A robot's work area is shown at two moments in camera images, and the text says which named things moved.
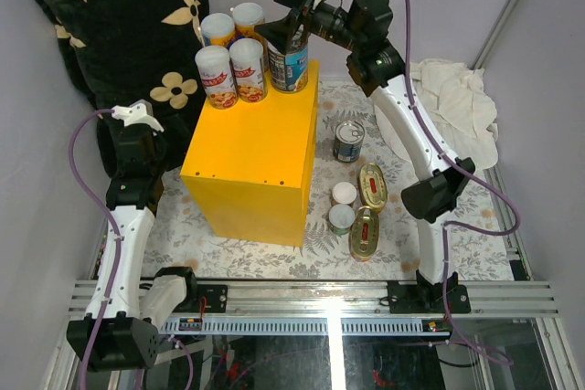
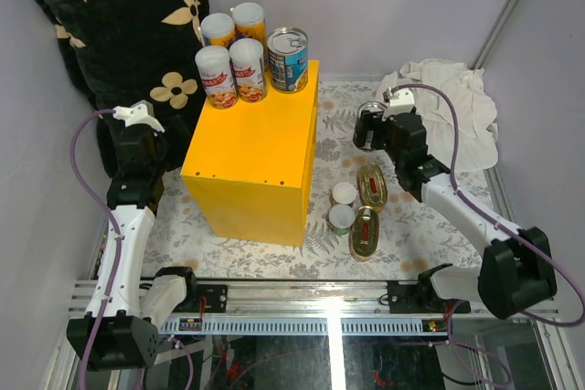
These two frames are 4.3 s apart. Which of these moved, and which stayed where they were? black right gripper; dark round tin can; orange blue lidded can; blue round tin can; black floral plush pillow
Moved: black right gripper; dark round tin can
Stayed: orange blue lidded can; black floral plush pillow; blue round tin can
